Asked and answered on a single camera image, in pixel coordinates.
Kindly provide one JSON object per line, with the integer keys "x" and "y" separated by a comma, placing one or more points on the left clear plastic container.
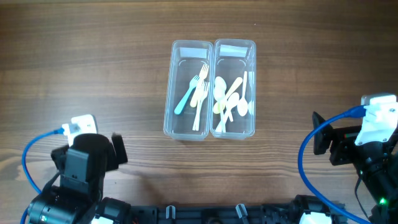
{"x": 186, "y": 60}

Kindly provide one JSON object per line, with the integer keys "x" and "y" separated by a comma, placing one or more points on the white plastic fork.
{"x": 203, "y": 94}

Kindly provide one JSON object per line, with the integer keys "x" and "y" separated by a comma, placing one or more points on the clear plastic container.
{"x": 232, "y": 57}
{"x": 186, "y": 60}

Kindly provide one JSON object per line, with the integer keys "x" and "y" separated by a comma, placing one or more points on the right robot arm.
{"x": 375, "y": 164}

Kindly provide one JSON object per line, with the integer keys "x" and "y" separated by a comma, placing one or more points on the yellow plastic fork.
{"x": 202, "y": 75}

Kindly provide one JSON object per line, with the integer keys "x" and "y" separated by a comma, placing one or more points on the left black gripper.
{"x": 117, "y": 154}

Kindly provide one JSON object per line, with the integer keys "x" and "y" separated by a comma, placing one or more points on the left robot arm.
{"x": 73, "y": 194}

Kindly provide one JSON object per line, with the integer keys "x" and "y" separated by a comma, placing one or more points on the yellow plastic spoon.
{"x": 238, "y": 81}

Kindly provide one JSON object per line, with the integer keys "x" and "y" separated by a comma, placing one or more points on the white plastic spoon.
{"x": 230, "y": 104}
{"x": 222, "y": 105}
{"x": 220, "y": 81}
{"x": 242, "y": 104}

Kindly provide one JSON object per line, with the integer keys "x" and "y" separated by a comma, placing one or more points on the right clear plastic container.
{"x": 232, "y": 57}

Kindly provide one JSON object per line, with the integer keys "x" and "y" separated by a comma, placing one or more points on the light blue plastic fork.
{"x": 180, "y": 106}

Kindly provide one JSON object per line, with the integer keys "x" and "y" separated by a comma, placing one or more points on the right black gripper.
{"x": 344, "y": 139}

